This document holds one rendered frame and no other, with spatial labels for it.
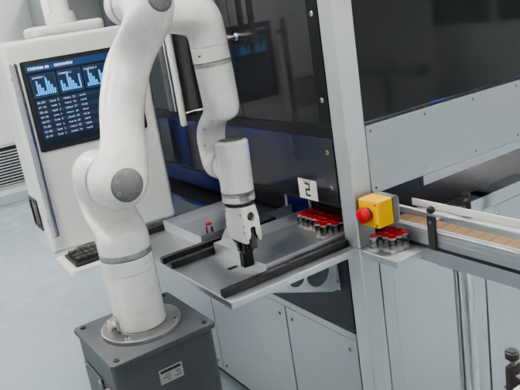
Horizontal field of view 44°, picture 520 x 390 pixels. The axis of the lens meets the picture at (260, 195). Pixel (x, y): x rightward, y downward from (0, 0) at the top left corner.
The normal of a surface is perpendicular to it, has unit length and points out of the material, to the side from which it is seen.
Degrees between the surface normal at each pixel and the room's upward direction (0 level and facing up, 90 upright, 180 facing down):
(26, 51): 90
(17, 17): 90
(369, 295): 90
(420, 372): 90
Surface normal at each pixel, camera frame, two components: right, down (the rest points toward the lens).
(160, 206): 0.53, 0.16
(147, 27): 0.30, 0.74
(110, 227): -0.16, -0.68
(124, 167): 0.49, -0.25
